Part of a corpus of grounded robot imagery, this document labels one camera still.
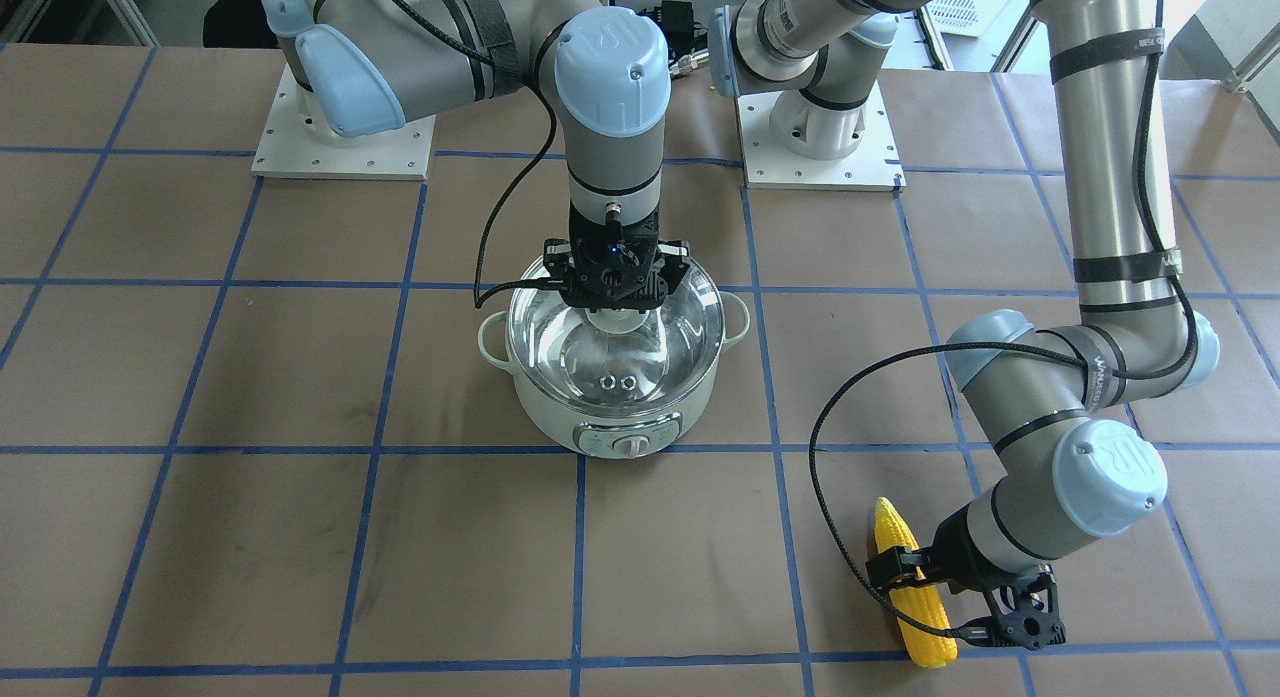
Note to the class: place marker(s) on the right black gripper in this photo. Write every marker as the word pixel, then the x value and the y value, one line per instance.
pixel 556 256

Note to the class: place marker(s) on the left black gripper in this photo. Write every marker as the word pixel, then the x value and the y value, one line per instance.
pixel 957 556

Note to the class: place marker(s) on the yellow corn cob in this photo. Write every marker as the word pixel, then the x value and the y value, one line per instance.
pixel 920 603

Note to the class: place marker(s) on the glass pot lid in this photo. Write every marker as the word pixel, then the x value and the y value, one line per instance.
pixel 615 362

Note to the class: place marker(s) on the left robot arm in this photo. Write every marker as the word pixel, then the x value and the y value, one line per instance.
pixel 1071 477

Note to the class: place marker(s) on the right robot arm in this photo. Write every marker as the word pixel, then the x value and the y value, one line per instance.
pixel 601 72

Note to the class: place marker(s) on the pale green electric pot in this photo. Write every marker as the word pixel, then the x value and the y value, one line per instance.
pixel 609 437

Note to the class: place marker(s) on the black power brick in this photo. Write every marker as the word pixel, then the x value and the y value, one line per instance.
pixel 676 20

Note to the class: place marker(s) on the white plastic basket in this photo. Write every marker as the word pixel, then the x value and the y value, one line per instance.
pixel 967 18

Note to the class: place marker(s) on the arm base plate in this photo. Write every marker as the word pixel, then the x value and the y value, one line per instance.
pixel 298 143
pixel 790 143

